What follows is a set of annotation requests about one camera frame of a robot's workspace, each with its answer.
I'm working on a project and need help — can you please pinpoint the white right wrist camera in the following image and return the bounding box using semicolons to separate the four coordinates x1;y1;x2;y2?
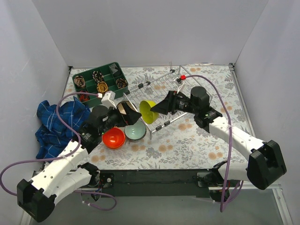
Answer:
173;75;186;94

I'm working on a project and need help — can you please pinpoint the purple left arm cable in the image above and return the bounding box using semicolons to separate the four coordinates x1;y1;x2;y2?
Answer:
0;91;117;211

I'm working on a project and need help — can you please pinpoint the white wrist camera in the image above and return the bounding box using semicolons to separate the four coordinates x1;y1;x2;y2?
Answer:
173;75;186;94
101;91;117;109

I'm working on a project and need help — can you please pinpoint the orange bowl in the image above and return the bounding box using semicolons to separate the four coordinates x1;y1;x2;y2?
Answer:
102;127;125;143
104;141;125;150

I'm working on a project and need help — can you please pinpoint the black patterned bowl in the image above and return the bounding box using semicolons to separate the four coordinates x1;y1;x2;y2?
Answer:
117;100;136;115

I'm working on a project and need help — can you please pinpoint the floral dark rolled tie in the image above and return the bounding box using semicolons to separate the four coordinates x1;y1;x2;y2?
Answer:
92;71;104;83

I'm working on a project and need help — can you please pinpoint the dark gold rolled tie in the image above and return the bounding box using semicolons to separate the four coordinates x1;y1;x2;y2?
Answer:
116;78;128;89

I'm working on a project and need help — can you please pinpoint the silver wire dish rack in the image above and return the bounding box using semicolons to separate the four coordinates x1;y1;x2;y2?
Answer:
123;65;201;139

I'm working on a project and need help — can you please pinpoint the grey folded item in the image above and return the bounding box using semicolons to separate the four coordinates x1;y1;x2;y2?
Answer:
109;63;121;77

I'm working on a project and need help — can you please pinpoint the yellow rolled tie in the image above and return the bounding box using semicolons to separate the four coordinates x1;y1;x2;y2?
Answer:
97;82;108;94

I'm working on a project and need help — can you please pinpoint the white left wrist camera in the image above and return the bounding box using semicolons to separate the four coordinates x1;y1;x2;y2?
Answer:
101;91;117;109

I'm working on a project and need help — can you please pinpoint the lime green bowl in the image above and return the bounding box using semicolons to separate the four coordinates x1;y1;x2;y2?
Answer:
139;100;159;124

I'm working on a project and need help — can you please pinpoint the aluminium frame rail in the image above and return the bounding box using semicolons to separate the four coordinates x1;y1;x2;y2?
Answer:
25;182;282;195

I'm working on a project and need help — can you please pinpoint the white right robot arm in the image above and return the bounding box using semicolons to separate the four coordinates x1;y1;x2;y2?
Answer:
151;86;287;190

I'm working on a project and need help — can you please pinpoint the floral table mat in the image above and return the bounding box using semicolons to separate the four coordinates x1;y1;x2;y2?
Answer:
84;65;254;170

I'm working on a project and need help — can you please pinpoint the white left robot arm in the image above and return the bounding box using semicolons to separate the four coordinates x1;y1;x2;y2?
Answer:
17;103;141;222

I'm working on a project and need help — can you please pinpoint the pale green bowl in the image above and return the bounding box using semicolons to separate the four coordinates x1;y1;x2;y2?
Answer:
124;120;147;142

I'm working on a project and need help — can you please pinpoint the brown rolled tie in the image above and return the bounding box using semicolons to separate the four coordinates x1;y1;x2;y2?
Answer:
73;75;85;89

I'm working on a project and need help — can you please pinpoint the blue plaid cloth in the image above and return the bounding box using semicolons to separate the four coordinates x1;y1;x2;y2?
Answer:
35;98;90;159

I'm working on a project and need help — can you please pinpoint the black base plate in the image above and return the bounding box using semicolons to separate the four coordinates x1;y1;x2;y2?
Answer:
99;169;224;198

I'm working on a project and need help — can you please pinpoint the green compartment tray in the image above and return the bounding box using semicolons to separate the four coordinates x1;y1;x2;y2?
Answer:
72;62;128;108

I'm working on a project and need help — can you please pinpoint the red black rolled tie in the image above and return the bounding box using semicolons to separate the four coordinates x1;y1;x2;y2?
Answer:
78;91;90;102

